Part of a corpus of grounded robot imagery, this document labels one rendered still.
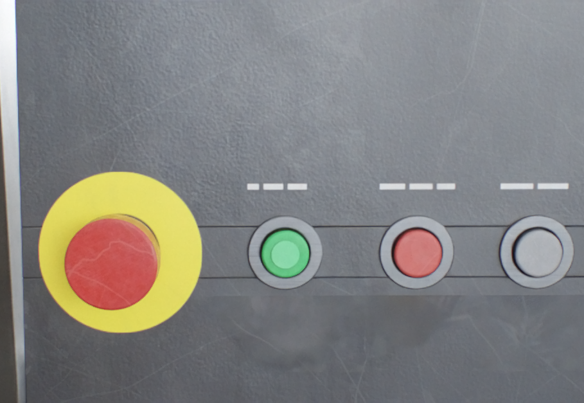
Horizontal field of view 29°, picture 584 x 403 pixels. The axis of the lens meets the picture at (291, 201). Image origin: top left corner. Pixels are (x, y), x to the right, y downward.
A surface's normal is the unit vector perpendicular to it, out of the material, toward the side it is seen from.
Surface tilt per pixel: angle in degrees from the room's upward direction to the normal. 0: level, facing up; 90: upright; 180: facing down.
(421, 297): 90
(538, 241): 90
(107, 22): 90
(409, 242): 90
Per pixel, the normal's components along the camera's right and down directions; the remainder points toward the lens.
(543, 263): 0.01, 0.12
